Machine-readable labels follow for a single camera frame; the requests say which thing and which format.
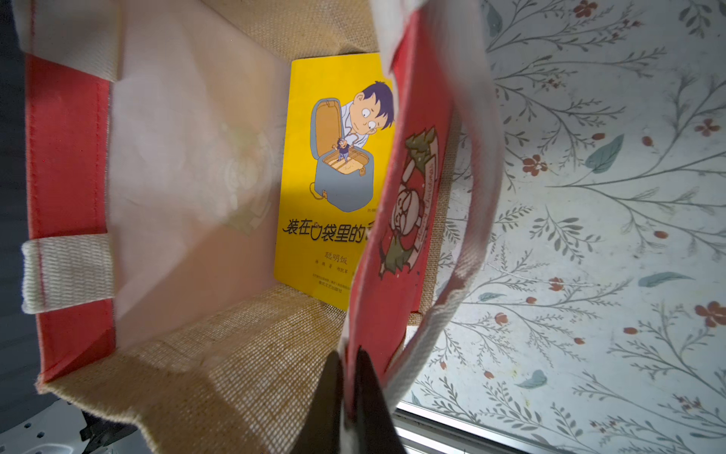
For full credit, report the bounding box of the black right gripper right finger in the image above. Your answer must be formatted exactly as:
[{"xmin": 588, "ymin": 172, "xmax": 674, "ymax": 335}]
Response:
[{"xmin": 355, "ymin": 349, "xmax": 406, "ymax": 454}]

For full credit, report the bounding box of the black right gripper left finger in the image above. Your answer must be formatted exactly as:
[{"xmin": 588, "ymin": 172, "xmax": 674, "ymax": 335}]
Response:
[{"xmin": 290, "ymin": 351, "xmax": 343, "ymax": 454}]

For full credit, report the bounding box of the yellow cartoon cover book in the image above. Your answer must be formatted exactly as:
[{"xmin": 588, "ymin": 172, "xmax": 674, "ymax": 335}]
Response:
[{"xmin": 274, "ymin": 53, "xmax": 395, "ymax": 310}]

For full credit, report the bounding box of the floral table mat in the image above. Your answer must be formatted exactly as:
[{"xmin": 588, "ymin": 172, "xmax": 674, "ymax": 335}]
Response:
[{"xmin": 402, "ymin": 1, "xmax": 725, "ymax": 453}]

